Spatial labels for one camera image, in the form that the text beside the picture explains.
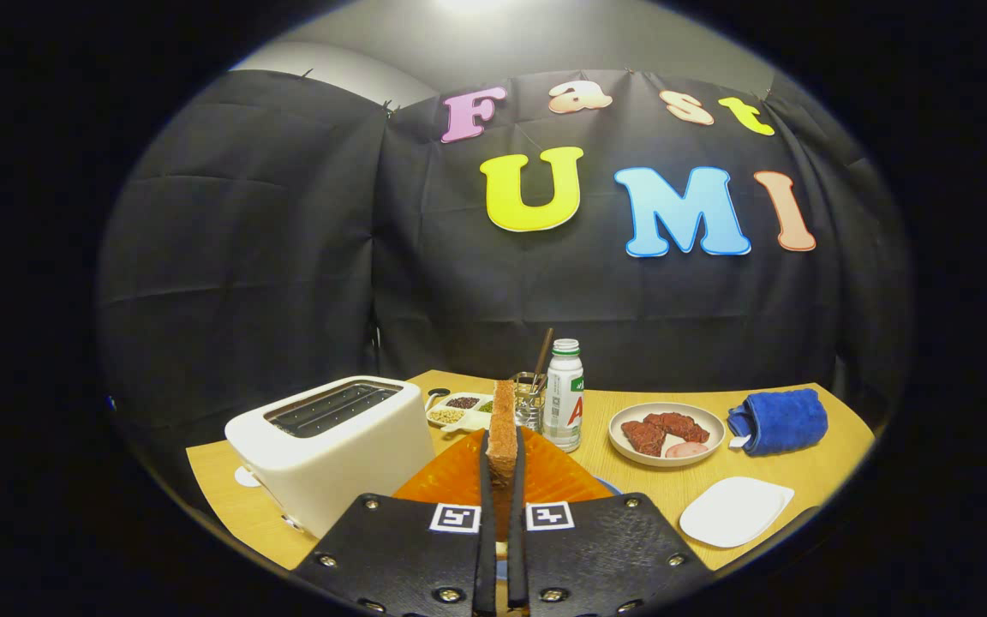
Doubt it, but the dark red meat piece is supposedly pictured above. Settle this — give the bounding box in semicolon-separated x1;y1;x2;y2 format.
620;420;667;457
643;412;710;444

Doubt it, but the toasted bread slice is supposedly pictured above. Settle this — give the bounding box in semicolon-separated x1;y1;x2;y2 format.
488;380;518;542

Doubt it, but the clear glass utensil holder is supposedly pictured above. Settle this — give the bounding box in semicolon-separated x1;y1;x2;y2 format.
512;371;547;434

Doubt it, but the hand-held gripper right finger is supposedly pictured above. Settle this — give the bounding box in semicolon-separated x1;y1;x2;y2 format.
506;427;715;617

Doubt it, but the black backdrop cloth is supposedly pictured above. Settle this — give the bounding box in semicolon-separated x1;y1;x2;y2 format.
95;69;914;506

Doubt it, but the blue folded towel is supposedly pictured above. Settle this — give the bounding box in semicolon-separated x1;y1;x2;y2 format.
727;388;829;457

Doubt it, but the white green-capped drink bottle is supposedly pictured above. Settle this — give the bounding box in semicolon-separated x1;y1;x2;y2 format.
542;338;585;453

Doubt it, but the white divided condiment dish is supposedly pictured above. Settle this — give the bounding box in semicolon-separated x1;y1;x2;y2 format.
425;392;496;434

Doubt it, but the blue round plate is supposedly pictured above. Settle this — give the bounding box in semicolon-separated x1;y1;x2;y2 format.
493;474;623;584

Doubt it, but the beige round plate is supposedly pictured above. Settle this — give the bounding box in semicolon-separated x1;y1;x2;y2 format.
608;403;727;468

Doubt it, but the brown wooden chopstick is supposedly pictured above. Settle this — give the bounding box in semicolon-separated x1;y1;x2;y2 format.
530;327;555;386

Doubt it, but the white square plate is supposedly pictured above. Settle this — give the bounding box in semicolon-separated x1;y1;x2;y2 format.
679;476;796;549

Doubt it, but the white toaster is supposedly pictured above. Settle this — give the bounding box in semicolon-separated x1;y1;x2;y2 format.
224;375;436;539

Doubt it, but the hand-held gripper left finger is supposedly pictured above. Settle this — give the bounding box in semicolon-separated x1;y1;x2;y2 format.
290;428;497;617

